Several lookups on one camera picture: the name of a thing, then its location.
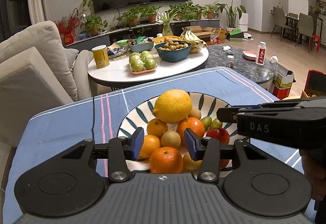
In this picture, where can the yellow plastic basket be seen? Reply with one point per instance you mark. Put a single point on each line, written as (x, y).
(159, 40)

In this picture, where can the dark dining table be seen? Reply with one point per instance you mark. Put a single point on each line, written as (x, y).
(293, 20)

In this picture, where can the pale smooth orange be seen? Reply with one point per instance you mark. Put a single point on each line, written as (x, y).
(157, 127)
(150, 146)

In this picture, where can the yellow can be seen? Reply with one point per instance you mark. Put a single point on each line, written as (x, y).
(100, 58)

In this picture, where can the glass vase with green stems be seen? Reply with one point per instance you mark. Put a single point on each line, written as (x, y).
(166, 29)

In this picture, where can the bunch of bananas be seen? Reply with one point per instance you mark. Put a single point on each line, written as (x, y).
(192, 39)

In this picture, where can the green snack packet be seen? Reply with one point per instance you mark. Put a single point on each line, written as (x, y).
(141, 39)

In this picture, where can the white floor appliance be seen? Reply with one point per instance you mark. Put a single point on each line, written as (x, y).
(243, 21)

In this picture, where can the teal bowl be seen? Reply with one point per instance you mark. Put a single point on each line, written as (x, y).
(173, 56)

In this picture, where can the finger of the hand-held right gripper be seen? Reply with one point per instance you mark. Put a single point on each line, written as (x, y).
(254, 107)
(226, 114)

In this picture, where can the grey cushion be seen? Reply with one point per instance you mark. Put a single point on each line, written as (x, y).
(71, 57)

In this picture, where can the white and red paper bag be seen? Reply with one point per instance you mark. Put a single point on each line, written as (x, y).
(281, 83)

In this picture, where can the pile of longans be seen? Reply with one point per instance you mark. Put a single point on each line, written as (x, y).
(173, 45)

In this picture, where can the blue striped tablecloth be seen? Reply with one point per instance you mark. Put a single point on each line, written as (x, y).
(63, 124)

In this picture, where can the yellow lemon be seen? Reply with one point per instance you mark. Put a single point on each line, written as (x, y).
(173, 106)

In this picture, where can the small dark jar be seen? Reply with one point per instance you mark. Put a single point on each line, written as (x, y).
(230, 63)

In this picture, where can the striped white bowl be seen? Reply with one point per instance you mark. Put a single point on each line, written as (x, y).
(135, 122)

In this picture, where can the white robot vacuum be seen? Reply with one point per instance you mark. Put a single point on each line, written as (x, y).
(248, 36)

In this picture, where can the open cardboard box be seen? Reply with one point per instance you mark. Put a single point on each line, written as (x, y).
(203, 38)
(220, 34)

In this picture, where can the pink dish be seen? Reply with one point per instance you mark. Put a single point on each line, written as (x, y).
(249, 54)

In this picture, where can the green and black box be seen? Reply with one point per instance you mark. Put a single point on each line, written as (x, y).
(235, 36)

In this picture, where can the pile of snack packets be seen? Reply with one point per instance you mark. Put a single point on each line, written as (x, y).
(118, 48)

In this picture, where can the grey dining chair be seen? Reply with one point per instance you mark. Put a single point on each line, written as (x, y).
(305, 24)
(279, 16)

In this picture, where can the wrapped green apples tray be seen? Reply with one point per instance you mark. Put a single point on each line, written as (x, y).
(142, 63)

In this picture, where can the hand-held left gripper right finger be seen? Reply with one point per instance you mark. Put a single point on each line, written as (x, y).
(190, 143)

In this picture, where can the framed wall picture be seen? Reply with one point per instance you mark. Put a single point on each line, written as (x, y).
(321, 7)

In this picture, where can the brown kiwi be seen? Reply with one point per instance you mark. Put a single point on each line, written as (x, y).
(170, 139)
(194, 113)
(191, 164)

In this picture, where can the deep orange mandarin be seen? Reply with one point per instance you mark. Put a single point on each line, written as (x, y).
(165, 160)
(194, 126)

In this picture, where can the white bottle red label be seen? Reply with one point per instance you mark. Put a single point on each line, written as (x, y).
(260, 54)

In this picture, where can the beige armchair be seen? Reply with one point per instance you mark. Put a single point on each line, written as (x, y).
(30, 81)

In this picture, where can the red berry arrangement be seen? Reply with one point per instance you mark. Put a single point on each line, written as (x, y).
(68, 27)

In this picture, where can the round white table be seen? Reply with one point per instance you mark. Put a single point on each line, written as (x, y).
(173, 68)

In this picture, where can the grey television cabinet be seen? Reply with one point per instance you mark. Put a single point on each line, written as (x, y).
(101, 38)

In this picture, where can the crumpled white tissue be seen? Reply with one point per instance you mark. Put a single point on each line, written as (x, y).
(226, 48)

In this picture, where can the red stool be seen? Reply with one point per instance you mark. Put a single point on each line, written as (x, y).
(316, 40)

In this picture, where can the tall leafy potted plant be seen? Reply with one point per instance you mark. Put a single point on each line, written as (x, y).
(231, 12)

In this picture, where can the person's right hand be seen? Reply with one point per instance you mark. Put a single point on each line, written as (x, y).
(315, 170)

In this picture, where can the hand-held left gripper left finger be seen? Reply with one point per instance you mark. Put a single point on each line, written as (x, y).
(137, 143)

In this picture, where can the pale teal basket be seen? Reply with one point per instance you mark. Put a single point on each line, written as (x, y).
(141, 47)

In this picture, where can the row of potted green plants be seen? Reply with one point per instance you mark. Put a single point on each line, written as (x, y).
(94, 22)

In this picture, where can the dark marble table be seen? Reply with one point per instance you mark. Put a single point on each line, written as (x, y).
(244, 71)

